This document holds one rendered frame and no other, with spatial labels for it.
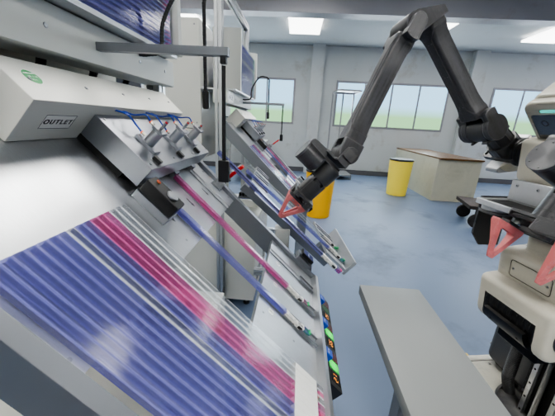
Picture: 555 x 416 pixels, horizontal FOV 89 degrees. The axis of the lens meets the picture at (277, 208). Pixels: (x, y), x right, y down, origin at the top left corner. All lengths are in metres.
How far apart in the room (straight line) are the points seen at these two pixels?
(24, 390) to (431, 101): 8.29
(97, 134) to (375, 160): 7.62
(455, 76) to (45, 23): 0.94
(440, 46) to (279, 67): 6.91
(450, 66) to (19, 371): 1.05
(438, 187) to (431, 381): 5.14
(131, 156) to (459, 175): 5.76
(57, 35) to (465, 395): 1.13
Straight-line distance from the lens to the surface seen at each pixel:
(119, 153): 0.60
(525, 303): 1.05
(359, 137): 0.80
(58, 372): 0.35
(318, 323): 0.79
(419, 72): 8.28
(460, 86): 1.03
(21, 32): 0.58
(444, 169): 5.89
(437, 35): 1.00
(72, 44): 0.65
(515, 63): 9.30
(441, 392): 0.93
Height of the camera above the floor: 1.22
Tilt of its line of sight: 17 degrees down
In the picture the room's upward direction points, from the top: 3 degrees clockwise
